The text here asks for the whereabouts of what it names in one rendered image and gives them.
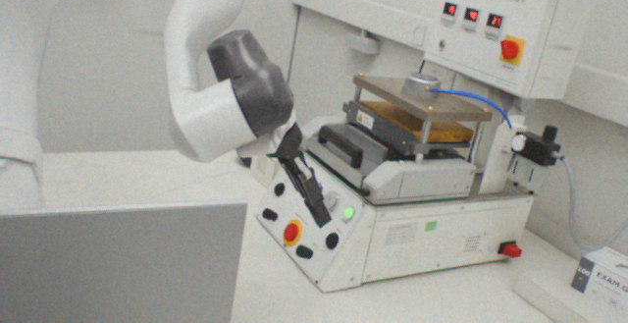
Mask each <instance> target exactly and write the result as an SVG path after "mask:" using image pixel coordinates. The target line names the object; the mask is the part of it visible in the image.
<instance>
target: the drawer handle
mask: <svg viewBox="0 0 628 323"><path fill-rule="evenodd" d="M318 142H319V143H327V142H330V143H331V144H332V145H334V146H335V147H337V148H338V149H339V150H341V151H342V152H344V153H345V154H346V155H348V156H349V157H352V161H351V165H349V166H351V167H352V168H361V163H362V158H363V155H362V154H363V150H362V148H360V147H359V146H357V145H356V144H354V143H353V142H351V141H349V140H347V138H346V137H344V136H343V135H341V134H339V133H338V132H336V131H335V130H333V129H332V128H329V127H328V126H321V128H320V131H319V134H318Z"/></svg>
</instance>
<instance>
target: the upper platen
mask: <svg viewBox="0 0 628 323"><path fill-rule="evenodd" d="M359 104H361V105H363V106H364V107H366V108H368V109H371V110H373V111H374V112H376V113H378V114H380V115H381V116H383V117H385V118H387V119H388V121H391V122H393V123H395V124H397V125H398V126H400V127H402V128H404V129H405V130H407V131H410V132H412V133H413V134H415V135H416V137H415V141H419V137H420V133H421V130H422V126H423V122H424V121H422V119H420V118H418V117H416V116H415V115H413V114H411V113H409V112H406V111H404V110H402V109H400V108H398V107H396V106H394V105H393V104H391V103H389V102H382V101H359ZM473 133H474V131H473V130H471V129H469V128H467V127H465V126H462V125H460V124H458V123H456V122H432V125H431V129H430V133H429V137H427V142H429V143H430V144H431V147H430V149H432V148H468V147H470V145H471V143H469V142H470V141H472V136H473Z"/></svg>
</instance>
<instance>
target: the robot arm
mask: <svg viewBox="0 0 628 323"><path fill-rule="evenodd" d="M58 1H59V0H0V210H18V208H41V207H44V201H43V194H42V187H43V152H42V148H41V145H40V142H39V141H38V139H37V129H38V88H39V81H40V76H41V70H42V65H43V61H44V56H45V50H46V45H47V40H48V34H49V29H50V25H51V19H52V15H53V13H54V10H55V7H56V4H58ZM242 5H243V0H173V4H172V9H171V14H170V15H169V17H168V19H167V20H165V22H164V23H163V41H164V49H165V53H166V63H167V74H168V85H169V95H170V99H169V130H170V135H171V138H172V141H173V143H174V145H175V146H176V148H177V150H178V151H179V152H180V154H182V155H183V156H185V157H187V158H189V160H191V161H193V162H200V163H210V162H212V161H213V160H216V158H218V157H220V156H222V155H223V154H225V153H227V152H229V151H231V150H233V149H236V150H237V152H238V154H239V156H240V157H249V156H257V155H263V154H265V155H266V156H268V157H273V158H277V160H278V162H279V163H280V164H281V166H282V168H283V169H284V171H285V173H286V174H287V176H288V179H289V181H290V183H291V184H293V186H294V188H295V190H296V191H297V192H299V193H300V196H301V197H302V199H304V197H305V199H304V200H303V202H304V205H305V206H306V207H307V209H308V211H309V213H310V215H312V217H313V220H314V222H315V223H316V225H317V226H318V227H319V228H320V229H321V228H322V227H324V226H325V225H327V224H328V223H329V222H332V221H333V219H332V216H330V214H329V212H328V210H327V208H326V206H325V204H324V202H323V200H324V195H323V194H322V192H321V189H320V187H319V184H318V181H317V178H316V175H315V169H314V168H313V167H308V166H307V164H306V162H305V156H304V154H303V152H302V151H301V150H300V149H299V150H298V148H299V146H300V144H301V143H302V139H303V135H302V132H301V130H300V128H299V126H298V124H297V121H296V111H295V109H294V94H293V92H292V91H290V89H289V87H288V85H287V83H286V79H285V77H284V75H283V73H282V69H281V68H280V67H279V66H277V65H275V64H273V63H271V61H270V60H269V59H268V57H267V55H266V53H265V52H264V50H263V48H262V47H261V46H260V44H259V42H258V40H257V39H256V37H255V36H253V35H252V33H251V32H250V30H248V29H244V30H234V31H231V32H229V33H227V34H225V35H223V36H221V37H219V38H216V39H214V38H215V37H216V36H219V35H220V34H221V33H223V32H224V31H225V30H226V29H228V28H229V27H230V26H231V23H232V22H233V21H234V20H235V19H236V18H237V17H238V15H239V13H240V11H241V7H242ZM213 39H214V40H213ZM212 40H213V41H212ZM211 41H212V42H211ZM210 42H211V43H210ZM209 43H210V44H209ZM208 44H209V47H208ZM207 47H208V49H207V50H206V52H207V55H208V57H209V60H210V62H211V66H212V69H213V71H214V74H215V77H217V79H218V81H219V83H218V84H215V85H213V86H211V87H209V88H206V89H204V90H202V91H200V83H199V74H198V73H197V66H196V63H197V60H199V57H200V55H201V54H202V53H203V52H204V50H205V49H206V48H207Z"/></svg>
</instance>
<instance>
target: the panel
mask: <svg viewBox="0 0 628 323"><path fill-rule="evenodd" d="M304 156H305V162H306V164H307V166H308V167H313V168H314V169H315V175H316V178H317V181H318V184H321V185H322V189H321V192H322V194H323V195H325V194H326V193H327V192H328V191H332V190H334V191H336V192H338V193H339V194H340V204H339V206H338V207H337V208H336V209H335V210H333V211H329V210H328V212H329V214H330V216H332V219H333V221H332V222H329V223H328V224H327V225H325V226H324V227H322V228H321V229H320V228H319V227H318V226H317V225H316V223H315V222H314V220H313V217H312V215H310V213H309V211H308V209H307V207H306V206H305V205H304V202H303V200H304V199H305V197H304V199H302V197H301V196H300V193H299V192H297V191H296V190H295V188H294V186H293V184H291V183H290V181H289V179H288V176H287V174H286V173H285V171H282V173H281V175H280V176H279V179H278V181H277V182H276V184H275V186H276V185H277V184H283V186H284V188H283V191H282V192H281V193H280V194H275V191H274V189H275V187H273V189H271V190H270V192H269V194H268V195H267V197H266V200H265V201H264V203H263V205H262V206H261V208H260V210H259V211H258V213H257V215H256V216H257V218H258V219H259V220H260V222H261V223H262V224H263V225H264V226H265V227H266V228H267V230H268V231H269V232H270V233H271V234H273V235H274V236H275V239H276V240H277V241H278V242H279V243H280V244H281V245H282V247H283V248H284V249H285V250H286V251H287V252H288V254H289V256H290V257H292V258H293V259H294V260H295V262H296V263H297V264H298V265H299V266H300V267H301V268H302V270H303V271H304V272H305V273H306V275H307V276H308V277H309V279H310V280H312V281H313V282H314V283H315V284H316V285H317V287H319V285H320V283H321V282H322V280H323V278H324V277H325V274H326V273H327V271H328V269H329V268H330V266H332V265H333V263H334V261H335V260H336V258H337V255H338V254H339V252H340V250H341V248H342V247H343V245H344V244H345V242H346V240H347V239H348V236H350V235H351V233H352V231H353V230H354V228H355V226H356V225H357V223H358V222H359V220H360V217H361V216H362V214H363V213H364V211H365V209H366V208H367V205H366V204H365V203H364V202H362V201H361V200H360V199H359V197H357V196H356V195H355V194H354V193H353V192H351V191H349V190H348V189H347V188H345V187H344V186H343V185H341V184H340V183H339V182H338V181H336V180H335V178H334V177H333V176H330V175H329V174H328V173H327V172H325V171H324V170H323V169H322V168H320V167H319V166H318V165H317V164H315V163H314V162H313V161H312V160H309V158H308V157H307V156H306V155H305V154H304ZM347 207H351V208H352V209H353V213H352V215H351V216H349V217H345V216H344V210H345V209H346V208H347ZM265 208H270V209H273V210H274V211H275V212H277V213H278V214H279V216H278V220H277V221H275V222H273V220H271V221H268V220H265V219H263V218H262V212H263V210H264V209H265ZM290 223H293V224H296V225H297V226H298V235H297V238H296V239H295V240H294V241H293V242H287V241H286V240H285V238H284V230H285V228H286V226H287V225H288V224H290ZM329 233H334V234H336V235H337V243H336V245H335V246H333V247H327V246H326V244H325V239H326V236H327V234H329ZM300 244H302V245H305V246H307V247H308V248H310V249H312V250H313V251H314V253H313V258H310V259H309V260H307V259H306V258H305V259H302V258H300V257H297V255H296V253H295V251H296V248H297V247H298V246H299V245H300Z"/></svg>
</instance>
